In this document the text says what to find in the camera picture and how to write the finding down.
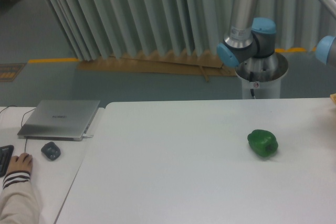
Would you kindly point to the person's hand on mouse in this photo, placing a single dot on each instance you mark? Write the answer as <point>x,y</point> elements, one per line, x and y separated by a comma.
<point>20,165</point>

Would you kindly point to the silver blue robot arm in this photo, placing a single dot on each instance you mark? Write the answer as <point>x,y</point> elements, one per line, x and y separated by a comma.
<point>249,44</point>

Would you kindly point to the cream sleeve forearm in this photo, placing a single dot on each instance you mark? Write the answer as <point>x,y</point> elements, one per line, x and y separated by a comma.
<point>18,201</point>

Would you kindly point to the green bell pepper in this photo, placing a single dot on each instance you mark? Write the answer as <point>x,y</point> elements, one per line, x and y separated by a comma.
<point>262,142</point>

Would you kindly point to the black keyboard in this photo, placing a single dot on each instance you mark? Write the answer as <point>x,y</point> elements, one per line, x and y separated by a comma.
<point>5,156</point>

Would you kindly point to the silver closed laptop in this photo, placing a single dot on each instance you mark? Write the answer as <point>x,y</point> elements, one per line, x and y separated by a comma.
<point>66,120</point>

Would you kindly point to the white usb plug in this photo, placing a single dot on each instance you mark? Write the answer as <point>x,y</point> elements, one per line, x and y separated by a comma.
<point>87,136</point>

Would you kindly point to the pale green folding curtain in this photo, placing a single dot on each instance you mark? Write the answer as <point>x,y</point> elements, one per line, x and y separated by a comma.
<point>101,28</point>

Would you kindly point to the brown cardboard sheet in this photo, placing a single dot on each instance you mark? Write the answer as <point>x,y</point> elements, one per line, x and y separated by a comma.
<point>205,65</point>

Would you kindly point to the wooden board corner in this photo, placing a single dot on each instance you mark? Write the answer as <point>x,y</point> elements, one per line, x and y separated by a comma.
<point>333,98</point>

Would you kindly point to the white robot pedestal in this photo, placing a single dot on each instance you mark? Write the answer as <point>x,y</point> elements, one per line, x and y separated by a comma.
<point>260,90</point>

